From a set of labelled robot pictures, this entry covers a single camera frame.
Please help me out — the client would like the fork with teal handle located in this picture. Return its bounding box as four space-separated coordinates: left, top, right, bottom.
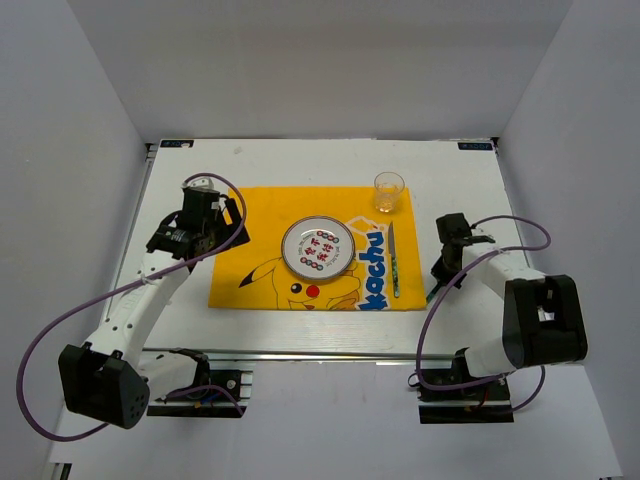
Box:
426 282 443 304

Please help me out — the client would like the knife with teal handle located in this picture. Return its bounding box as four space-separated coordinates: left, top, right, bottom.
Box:
388 221 400 299

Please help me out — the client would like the yellow Pikachu cloth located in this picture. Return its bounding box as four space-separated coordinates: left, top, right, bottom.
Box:
208 186 427 312

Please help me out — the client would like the clear drinking glass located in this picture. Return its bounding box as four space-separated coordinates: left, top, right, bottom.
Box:
374 171 405 213

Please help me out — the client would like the round patterned plate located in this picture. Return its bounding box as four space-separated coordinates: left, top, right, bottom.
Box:
281 216 355 281

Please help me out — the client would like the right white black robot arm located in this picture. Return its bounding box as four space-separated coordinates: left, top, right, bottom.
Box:
427 213 588 399

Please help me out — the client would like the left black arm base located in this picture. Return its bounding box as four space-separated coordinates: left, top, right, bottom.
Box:
147 358 256 419

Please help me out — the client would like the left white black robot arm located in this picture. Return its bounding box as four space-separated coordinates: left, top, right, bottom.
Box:
58 186 249 429

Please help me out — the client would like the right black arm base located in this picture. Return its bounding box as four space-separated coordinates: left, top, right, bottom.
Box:
407 373 514 425

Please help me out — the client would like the left blue table label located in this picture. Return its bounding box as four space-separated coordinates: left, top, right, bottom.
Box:
159 139 194 149

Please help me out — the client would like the blue table label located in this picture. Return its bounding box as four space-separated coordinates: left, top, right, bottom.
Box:
159 139 194 149
457 142 493 151

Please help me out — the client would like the right blue table label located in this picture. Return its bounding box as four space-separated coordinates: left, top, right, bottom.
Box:
457 142 493 151

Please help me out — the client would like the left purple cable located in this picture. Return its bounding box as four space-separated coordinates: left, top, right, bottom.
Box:
16 172 247 442

